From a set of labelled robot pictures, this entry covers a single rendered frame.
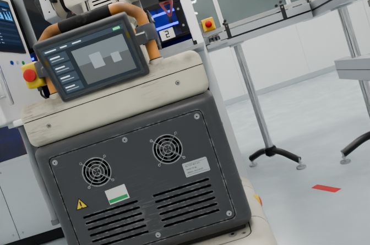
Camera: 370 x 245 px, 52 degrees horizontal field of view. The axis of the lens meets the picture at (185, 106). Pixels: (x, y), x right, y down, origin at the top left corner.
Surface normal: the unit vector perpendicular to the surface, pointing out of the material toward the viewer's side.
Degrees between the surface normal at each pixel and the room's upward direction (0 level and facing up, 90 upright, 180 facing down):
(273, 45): 90
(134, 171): 90
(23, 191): 90
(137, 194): 90
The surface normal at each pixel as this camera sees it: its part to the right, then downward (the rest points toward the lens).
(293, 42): -0.05, 0.10
